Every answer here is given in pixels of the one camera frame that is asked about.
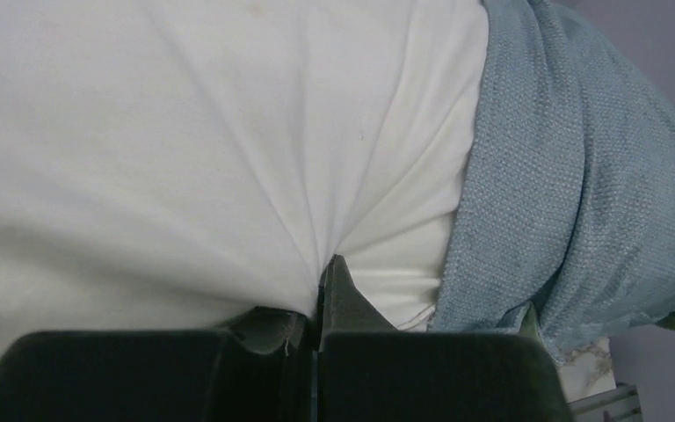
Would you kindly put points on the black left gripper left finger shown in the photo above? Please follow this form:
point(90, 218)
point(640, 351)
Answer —
point(255, 368)

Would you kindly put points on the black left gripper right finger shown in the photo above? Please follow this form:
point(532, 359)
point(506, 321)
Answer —
point(368, 370)

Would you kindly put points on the white pillow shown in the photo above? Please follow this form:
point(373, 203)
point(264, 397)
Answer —
point(173, 164)

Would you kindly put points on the blue pillowcase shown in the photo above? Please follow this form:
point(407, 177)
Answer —
point(566, 225)

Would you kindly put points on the aluminium table frame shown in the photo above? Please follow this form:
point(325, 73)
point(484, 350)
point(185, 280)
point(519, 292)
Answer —
point(620, 405)

